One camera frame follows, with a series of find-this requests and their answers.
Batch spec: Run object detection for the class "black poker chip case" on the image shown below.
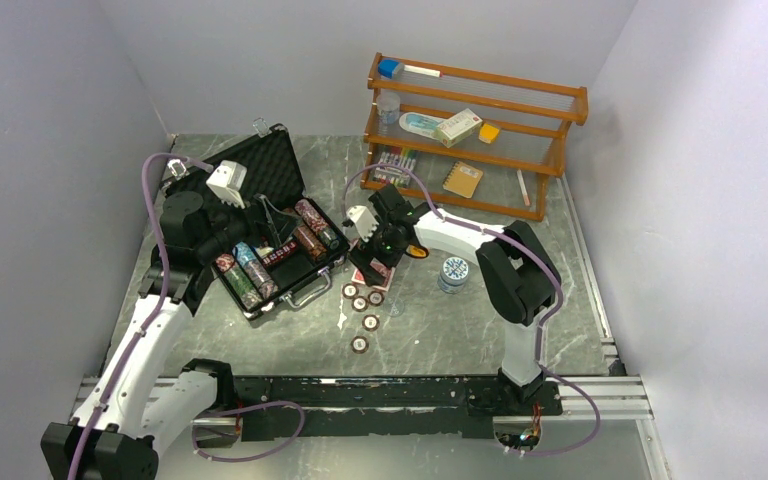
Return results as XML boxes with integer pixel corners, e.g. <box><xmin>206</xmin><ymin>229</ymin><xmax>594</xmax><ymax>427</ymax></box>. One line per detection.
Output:
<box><xmin>160</xmin><ymin>124</ymin><xmax>349</xmax><ymax>318</ymax></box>

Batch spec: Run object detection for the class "yellow small block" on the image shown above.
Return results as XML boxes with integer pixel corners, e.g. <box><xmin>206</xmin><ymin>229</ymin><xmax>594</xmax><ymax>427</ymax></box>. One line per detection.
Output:
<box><xmin>478</xmin><ymin>123</ymin><xmax>501</xmax><ymax>145</ymax></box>

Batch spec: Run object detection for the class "clear plastic cup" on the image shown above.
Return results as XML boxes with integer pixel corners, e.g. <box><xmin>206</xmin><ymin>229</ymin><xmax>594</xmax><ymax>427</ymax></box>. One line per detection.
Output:
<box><xmin>376</xmin><ymin>90</ymin><xmax>401</xmax><ymax>126</ymax></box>

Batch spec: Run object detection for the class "orange big blind button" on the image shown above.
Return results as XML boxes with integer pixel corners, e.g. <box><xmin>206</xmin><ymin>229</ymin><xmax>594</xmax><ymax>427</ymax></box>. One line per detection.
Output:
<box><xmin>405</xmin><ymin>244</ymin><xmax>429</xmax><ymax>259</ymax></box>

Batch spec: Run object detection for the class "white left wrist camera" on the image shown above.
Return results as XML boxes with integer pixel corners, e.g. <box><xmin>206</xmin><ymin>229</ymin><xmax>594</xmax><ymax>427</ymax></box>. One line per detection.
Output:
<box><xmin>206</xmin><ymin>160</ymin><xmax>247</xmax><ymax>209</ymax></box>

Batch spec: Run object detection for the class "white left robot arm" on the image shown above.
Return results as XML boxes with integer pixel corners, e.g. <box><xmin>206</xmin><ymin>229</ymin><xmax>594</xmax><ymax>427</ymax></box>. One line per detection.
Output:
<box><xmin>40</xmin><ymin>192</ymin><xmax>309</xmax><ymax>479</ymax></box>

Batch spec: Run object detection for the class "orange wooden shelf rack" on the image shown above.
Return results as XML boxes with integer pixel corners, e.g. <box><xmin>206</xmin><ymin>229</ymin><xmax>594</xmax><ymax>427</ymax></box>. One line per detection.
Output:
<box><xmin>361</xmin><ymin>53</ymin><xmax>589</xmax><ymax>221</ymax></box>

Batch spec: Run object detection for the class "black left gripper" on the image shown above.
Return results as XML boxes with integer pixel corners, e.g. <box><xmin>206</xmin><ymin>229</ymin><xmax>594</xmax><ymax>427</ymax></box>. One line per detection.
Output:
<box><xmin>196</xmin><ymin>187</ymin><xmax>302</xmax><ymax>262</ymax></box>

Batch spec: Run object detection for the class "white cardboard box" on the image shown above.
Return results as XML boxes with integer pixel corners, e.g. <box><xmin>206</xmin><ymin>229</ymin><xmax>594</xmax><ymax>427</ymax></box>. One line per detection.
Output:
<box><xmin>434</xmin><ymin>108</ymin><xmax>483</xmax><ymax>148</ymax></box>

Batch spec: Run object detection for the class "orange brown chip row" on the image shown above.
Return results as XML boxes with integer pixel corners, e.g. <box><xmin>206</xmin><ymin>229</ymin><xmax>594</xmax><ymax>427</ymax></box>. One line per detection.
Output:
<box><xmin>293</xmin><ymin>225</ymin><xmax>327</xmax><ymax>262</ymax></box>

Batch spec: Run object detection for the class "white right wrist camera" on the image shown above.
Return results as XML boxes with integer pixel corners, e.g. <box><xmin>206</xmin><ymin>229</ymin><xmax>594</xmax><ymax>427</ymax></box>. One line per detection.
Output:
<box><xmin>347</xmin><ymin>205</ymin><xmax>379</xmax><ymax>242</ymax></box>

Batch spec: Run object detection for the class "red dice row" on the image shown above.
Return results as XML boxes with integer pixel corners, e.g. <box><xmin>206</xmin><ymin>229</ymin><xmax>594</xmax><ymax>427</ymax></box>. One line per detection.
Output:
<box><xmin>261</xmin><ymin>240</ymin><xmax>299</xmax><ymax>268</ymax></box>

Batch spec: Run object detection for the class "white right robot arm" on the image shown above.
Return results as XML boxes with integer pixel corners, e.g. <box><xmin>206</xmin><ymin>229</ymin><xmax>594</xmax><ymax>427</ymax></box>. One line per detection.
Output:
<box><xmin>343</xmin><ymin>185</ymin><xmax>563</xmax><ymax>414</ymax></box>

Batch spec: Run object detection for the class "white pen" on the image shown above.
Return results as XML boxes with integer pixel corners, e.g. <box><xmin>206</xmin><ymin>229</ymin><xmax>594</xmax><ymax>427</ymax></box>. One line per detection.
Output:
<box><xmin>516</xmin><ymin>169</ymin><xmax>531</xmax><ymax>207</ymax></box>

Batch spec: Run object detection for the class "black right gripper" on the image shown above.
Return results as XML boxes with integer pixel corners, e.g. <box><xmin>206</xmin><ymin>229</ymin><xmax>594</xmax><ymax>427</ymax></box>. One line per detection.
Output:
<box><xmin>347</xmin><ymin>217</ymin><xmax>405</xmax><ymax>287</ymax></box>

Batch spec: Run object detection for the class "green red chip row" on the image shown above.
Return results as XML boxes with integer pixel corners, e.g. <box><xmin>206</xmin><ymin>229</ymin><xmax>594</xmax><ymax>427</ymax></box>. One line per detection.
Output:
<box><xmin>215</xmin><ymin>254</ymin><xmax>262</xmax><ymax>310</ymax></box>

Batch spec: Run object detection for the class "purple red chip row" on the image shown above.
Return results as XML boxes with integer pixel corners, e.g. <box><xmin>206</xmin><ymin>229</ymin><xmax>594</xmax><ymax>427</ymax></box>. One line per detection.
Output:
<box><xmin>294</xmin><ymin>199</ymin><xmax>340</xmax><ymax>250</ymax></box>

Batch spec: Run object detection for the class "clear dealer button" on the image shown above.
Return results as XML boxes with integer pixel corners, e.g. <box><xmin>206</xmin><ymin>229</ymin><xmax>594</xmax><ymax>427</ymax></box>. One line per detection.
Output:
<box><xmin>388</xmin><ymin>298</ymin><xmax>405</xmax><ymax>317</ymax></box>

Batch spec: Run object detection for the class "blue white ceramic jar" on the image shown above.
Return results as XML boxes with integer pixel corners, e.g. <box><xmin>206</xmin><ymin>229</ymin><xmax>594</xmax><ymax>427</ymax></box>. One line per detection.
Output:
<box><xmin>437</xmin><ymin>256</ymin><xmax>470</xmax><ymax>294</ymax></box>

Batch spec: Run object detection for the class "orange spiral notebook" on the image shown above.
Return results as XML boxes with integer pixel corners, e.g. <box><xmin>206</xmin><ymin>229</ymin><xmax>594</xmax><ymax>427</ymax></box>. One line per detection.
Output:
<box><xmin>442</xmin><ymin>161</ymin><xmax>484</xmax><ymax>199</ymax></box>

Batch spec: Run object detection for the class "coloured marker pack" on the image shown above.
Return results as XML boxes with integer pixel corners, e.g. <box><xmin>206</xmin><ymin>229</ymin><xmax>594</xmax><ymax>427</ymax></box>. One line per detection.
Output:
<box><xmin>371</xmin><ymin>146</ymin><xmax>418</xmax><ymax>188</ymax></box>

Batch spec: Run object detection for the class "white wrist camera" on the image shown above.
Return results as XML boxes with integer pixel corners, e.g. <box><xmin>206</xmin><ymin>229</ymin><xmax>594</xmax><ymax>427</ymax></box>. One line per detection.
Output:
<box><xmin>206</xmin><ymin>160</ymin><xmax>247</xmax><ymax>209</ymax></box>
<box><xmin>347</xmin><ymin>205</ymin><xmax>379</xmax><ymax>242</ymax></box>

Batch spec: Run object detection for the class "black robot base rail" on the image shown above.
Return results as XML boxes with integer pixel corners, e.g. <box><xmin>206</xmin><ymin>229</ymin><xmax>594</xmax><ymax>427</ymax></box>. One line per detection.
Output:
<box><xmin>234</xmin><ymin>374</ymin><xmax>563</xmax><ymax>441</ymax></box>

